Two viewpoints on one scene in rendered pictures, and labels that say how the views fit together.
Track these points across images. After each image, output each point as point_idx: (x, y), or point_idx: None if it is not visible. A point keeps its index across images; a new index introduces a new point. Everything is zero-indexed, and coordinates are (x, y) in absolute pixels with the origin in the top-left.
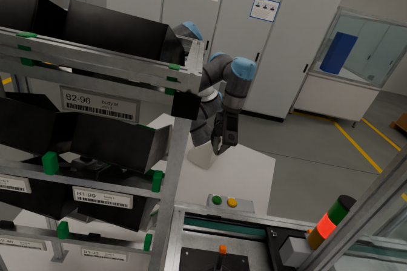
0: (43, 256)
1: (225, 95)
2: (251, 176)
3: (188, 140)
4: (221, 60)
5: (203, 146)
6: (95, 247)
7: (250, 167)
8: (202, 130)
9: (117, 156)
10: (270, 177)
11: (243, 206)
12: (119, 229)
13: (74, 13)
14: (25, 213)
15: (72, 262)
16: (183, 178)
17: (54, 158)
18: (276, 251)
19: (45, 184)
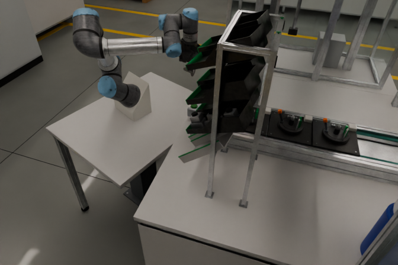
0: (208, 203)
1: (190, 36)
2: (165, 90)
3: (107, 116)
4: (173, 18)
5: (142, 97)
6: (206, 177)
7: (156, 88)
8: (130, 89)
9: (261, 65)
10: (169, 81)
11: None
12: (195, 165)
13: (259, 23)
14: (169, 223)
15: (215, 187)
16: (156, 127)
17: None
18: None
19: (247, 107)
